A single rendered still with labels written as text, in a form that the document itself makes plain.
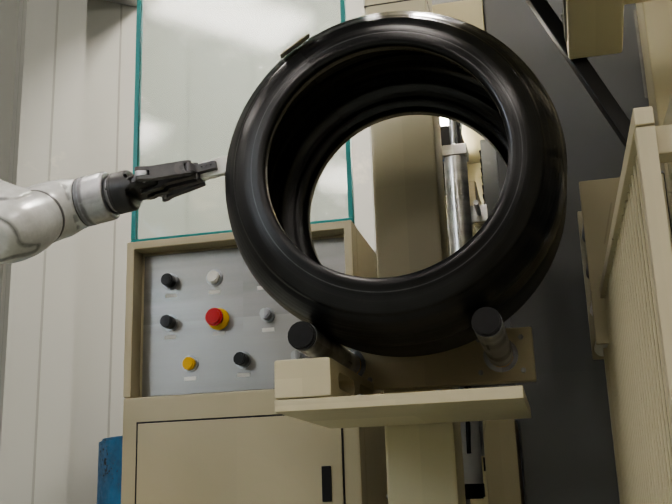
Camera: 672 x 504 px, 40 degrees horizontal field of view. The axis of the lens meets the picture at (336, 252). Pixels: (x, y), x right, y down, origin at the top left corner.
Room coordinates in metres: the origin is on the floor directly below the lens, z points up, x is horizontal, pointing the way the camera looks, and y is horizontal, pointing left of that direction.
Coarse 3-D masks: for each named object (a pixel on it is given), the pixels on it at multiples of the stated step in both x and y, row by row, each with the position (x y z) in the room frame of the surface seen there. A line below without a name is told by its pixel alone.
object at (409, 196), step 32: (384, 0) 1.73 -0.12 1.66; (416, 0) 1.72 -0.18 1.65; (384, 128) 1.73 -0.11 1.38; (416, 128) 1.72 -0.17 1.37; (384, 160) 1.74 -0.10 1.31; (416, 160) 1.72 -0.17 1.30; (384, 192) 1.74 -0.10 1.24; (416, 192) 1.72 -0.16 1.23; (384, 224) 1.74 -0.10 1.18; (416, 224) 1.72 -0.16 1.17; (384, 256) 1.74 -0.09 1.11; (416, 256) 1.72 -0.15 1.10; (448, 256) 1.82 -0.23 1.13; (416, 448) 1.73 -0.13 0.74; (448, 448) 1.72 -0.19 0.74; (416, 480) 1.73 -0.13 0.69; (448, 480) 1.72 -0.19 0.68
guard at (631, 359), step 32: (640, 128) 0.80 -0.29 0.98; (640, 160) 0.80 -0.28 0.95; (640, 192) 0.88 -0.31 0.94; (640, 224) 0.91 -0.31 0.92; (608, 256) 1.30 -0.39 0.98; (640, 256) 0.97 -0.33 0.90; (608, 288) 1.47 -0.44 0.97; (640, 288) 1.00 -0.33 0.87; (608, 320) 1.56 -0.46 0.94; (640, 320) 1.03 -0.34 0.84; (608, 352) 1.64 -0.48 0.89; (640, 352) 1.09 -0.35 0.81; (608, 384) 1.66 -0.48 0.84; (640, 384) 1.12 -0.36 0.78; (640, 416) 1.18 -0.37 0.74; (640, 448) 1.23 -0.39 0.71; (640, 480) 1.29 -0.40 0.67
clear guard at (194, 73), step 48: (144, 0) 2.15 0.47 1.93; (192, 0) 2.12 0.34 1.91; (240, 0) 2.09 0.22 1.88; (288, 0) 2.06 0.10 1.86; (336, 0) 2.03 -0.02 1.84; (144, 48) 2.14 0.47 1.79; (192, 48) 2.12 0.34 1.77; (240, 48) 2.09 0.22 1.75; (144, 96) 2.14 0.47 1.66; (192, 96) 2.12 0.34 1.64; (240, 96) 2.09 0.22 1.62; (144, 144) 2.14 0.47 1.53; (192, 144) 2.12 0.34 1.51; (192, 192) 2.12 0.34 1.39; (336, 192) 2.04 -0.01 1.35; (144, 240) 2.13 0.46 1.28
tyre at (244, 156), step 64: (320, 64) 1.37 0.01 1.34; (384, 64) 1.56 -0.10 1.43; (448, 64) 1.53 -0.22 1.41; (512, 64) 1.32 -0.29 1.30; (256, 128) 1.40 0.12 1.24; (320, 128) 1.64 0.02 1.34; (512, 128) 1.31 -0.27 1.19; (256, 192) 1.40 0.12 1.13; (512, 192) 1.31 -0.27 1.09; (256, 256) 1.41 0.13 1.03; (512, 256) 1.33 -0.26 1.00; (320, 320) 1.41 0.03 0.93; (384, 320) 1.37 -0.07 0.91; (448, 320) 1.37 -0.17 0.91
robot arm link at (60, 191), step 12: (60, 180) 1.57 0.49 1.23; (72, 180) 1.56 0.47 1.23; (48, 192) 1.52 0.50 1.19; (60, 192) 1.54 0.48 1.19; (72, 192) 1.55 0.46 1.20; (60, 204) 1.52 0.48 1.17; (72, 204) 1.55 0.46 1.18; (72, 216) 1.56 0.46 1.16; (72, 228) 1.57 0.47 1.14; (84, 228) 1.61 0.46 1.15
